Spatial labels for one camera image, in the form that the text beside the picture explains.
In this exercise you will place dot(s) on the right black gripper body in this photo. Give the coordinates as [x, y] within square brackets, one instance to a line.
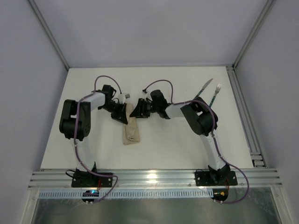
[142, 108]

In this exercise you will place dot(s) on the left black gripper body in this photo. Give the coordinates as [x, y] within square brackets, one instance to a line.
[117, 112]

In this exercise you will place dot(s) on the beige cloth napkin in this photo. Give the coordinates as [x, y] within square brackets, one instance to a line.
[130, 131]

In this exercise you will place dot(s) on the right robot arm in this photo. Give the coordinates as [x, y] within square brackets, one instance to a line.
[202, 121]

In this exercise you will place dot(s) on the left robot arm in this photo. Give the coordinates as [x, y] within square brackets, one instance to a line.
[75, 124]

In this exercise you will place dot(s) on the left controller board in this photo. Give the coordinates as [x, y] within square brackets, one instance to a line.
[90, 196]

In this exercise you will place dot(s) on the controller board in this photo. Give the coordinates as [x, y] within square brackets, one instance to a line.
[220, 195]
[90, 196]

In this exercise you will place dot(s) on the right controller board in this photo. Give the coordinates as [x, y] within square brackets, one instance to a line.
[220, 195]

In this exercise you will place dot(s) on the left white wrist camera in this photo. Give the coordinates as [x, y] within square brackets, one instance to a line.
[122, 97]

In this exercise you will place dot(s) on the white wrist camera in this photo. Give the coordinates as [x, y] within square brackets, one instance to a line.
[122, 97]
[146, 93]

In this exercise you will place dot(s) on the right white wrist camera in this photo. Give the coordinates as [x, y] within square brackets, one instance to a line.
[146, 93]

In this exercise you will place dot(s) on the knife with green handle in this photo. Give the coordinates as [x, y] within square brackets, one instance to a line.
[203, 87]

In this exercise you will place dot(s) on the fork with green handle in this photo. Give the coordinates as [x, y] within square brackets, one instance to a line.
[217, 90]

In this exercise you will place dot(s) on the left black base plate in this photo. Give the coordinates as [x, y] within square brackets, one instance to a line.
[102, 179]

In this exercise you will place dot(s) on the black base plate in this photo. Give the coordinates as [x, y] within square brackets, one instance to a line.
[207, 178]
[102, 179]

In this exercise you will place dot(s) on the slotted cable duct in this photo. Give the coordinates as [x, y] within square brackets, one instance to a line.
[129, 193]

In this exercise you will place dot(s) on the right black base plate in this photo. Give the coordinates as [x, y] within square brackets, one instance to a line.
[207, 178]

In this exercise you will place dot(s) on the front aluminium rail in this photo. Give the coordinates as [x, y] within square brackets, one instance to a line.
[159, 179]

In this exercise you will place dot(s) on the right aluminium side rail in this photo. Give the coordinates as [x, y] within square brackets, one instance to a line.
[255, 148]

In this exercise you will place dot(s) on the left aluminium frame post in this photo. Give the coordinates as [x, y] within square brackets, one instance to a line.
[41, 20]

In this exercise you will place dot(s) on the aluminium frame post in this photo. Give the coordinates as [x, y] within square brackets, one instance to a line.
[41, 20]
[266, 9]

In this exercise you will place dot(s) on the right aluminium frame post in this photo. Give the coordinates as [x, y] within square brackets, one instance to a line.
[266, 9]

